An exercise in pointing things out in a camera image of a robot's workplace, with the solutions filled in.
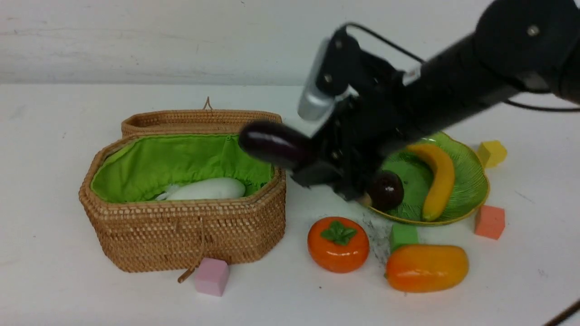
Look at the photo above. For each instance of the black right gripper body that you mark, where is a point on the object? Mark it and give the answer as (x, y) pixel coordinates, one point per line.
(348, 142)

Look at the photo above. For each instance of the purple toy mangosteen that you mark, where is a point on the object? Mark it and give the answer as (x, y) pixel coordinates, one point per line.
(386, 191)

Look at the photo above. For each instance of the purple toy eggplant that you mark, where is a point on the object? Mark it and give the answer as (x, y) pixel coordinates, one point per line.
(276, 143)

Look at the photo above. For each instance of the yellow toy banana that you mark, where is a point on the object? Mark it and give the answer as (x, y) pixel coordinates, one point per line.
(442, 185)

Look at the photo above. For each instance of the white toy radish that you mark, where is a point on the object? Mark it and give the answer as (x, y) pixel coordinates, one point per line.
(214, 188)

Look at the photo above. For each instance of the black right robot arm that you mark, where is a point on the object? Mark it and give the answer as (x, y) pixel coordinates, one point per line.
(517, 46)

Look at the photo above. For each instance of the green foam cube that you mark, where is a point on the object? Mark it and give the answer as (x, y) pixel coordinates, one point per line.
(401, 235)

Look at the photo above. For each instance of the orange toy persimmon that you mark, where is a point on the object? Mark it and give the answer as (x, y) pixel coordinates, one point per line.
(338, 244)

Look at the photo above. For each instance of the green glass leaf plate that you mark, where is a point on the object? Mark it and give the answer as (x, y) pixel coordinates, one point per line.
(469, 194)

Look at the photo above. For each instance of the yellow foam cube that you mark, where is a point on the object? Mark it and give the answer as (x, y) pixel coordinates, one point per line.
(491, 153)

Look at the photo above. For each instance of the orange toy mango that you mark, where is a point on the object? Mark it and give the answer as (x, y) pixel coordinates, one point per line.
(424, 268)

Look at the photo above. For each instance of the woven rattan basket lid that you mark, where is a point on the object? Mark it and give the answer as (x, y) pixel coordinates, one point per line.
(203, 121)

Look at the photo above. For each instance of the orange foam cube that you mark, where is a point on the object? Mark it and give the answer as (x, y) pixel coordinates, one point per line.
(490, 222)

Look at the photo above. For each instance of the pink foam cube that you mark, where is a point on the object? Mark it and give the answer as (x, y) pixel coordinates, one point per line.
(211, 277)

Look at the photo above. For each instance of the woven rattan basket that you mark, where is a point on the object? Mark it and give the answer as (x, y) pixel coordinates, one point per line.
(140, 233)

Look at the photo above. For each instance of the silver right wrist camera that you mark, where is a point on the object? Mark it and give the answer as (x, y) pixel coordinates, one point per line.
(335, 67)

